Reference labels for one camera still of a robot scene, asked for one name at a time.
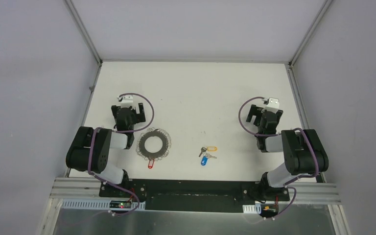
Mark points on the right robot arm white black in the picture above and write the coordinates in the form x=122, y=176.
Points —
x=303, y=153

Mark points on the metal disc with key rings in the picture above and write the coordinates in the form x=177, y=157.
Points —
x=154, y=144

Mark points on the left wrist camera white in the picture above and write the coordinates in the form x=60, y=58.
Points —
x=126, y=99

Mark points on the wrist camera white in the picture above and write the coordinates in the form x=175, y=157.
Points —
x=126, y=99
x=271, y=103

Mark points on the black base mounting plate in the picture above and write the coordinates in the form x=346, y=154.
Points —
x=196, y=196

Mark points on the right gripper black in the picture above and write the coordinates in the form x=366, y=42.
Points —
x=255, y=110

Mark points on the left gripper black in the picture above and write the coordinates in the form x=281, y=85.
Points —
x=128, y=110

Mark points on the aluminium frame rail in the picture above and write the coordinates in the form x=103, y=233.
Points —
x=91, y=188

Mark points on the red key tag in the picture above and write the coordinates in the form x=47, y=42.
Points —
x=151, y=164

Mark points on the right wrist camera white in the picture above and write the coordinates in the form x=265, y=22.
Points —
x=271, y=103

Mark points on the silver key on yellow tag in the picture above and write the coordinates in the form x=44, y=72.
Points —
x=203, y=150

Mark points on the blue key tag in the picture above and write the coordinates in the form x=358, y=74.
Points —
x=204, y=161

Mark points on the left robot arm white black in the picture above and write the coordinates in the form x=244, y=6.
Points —
x=90, y=148

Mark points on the yellow key tag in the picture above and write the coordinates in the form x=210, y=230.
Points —
x=211, y=148

